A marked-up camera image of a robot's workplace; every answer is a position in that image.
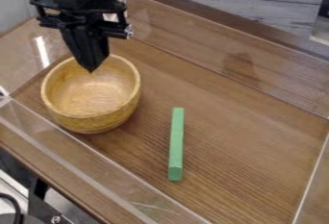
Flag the black floor cable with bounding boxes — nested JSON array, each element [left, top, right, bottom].
[[0, 192, 22, 224]]

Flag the clear acrylic corner bracket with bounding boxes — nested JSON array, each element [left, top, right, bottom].
[[101, 0, 128, 28]]

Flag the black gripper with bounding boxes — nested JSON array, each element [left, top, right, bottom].
[[29, 0, 132, 72]]

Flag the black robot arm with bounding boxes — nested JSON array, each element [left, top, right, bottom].
[[29, 0, 132, 72]]

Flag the clear acrylic tray walls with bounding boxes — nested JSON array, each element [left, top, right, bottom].
[[0, 0, 329, 224]]

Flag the black table leg bracket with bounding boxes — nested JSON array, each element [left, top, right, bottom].
[[28, 178, 73, 224]]

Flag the brown wooden bowl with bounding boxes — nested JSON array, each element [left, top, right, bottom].
[[40, 55, 141, 134]]

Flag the green wooden block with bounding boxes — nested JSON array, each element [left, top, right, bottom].
[[167, 108, 183, 181]]

